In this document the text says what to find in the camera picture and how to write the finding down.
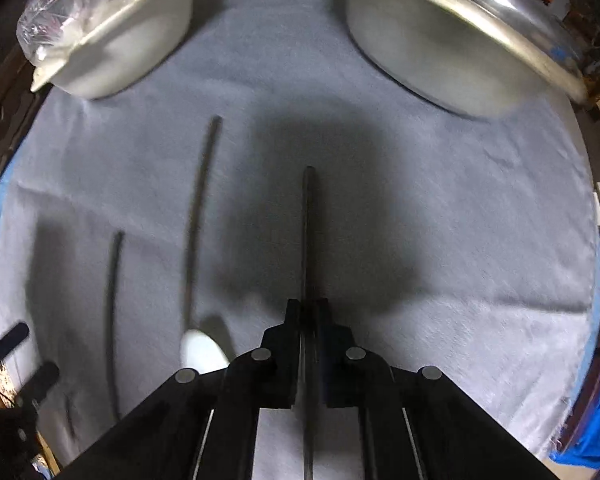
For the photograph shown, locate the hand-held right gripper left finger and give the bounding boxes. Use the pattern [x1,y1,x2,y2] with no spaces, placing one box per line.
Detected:
[67,299,303,480]

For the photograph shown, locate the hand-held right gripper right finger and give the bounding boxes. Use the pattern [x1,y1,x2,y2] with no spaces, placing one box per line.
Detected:
[312,298,556,480]

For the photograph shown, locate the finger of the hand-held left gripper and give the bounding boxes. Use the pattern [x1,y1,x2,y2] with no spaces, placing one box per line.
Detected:
[16,361,61,407]
[0,322,31,357]

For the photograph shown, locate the pair dark chopsticks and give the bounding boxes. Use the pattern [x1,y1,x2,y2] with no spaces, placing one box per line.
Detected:
[301,166,318,480]

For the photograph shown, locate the white plastic spoon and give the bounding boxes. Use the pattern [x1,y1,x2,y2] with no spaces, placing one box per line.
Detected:
[180,329,231,373]

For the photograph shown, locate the grey table cloth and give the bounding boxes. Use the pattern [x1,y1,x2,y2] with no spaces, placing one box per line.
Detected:
[0,0,600,480]

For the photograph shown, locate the blue cloth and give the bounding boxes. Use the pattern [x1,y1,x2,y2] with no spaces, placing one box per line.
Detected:
[550,360,600,471]

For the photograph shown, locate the white pot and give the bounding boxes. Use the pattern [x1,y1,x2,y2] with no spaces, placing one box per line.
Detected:
[30,0,196,100]

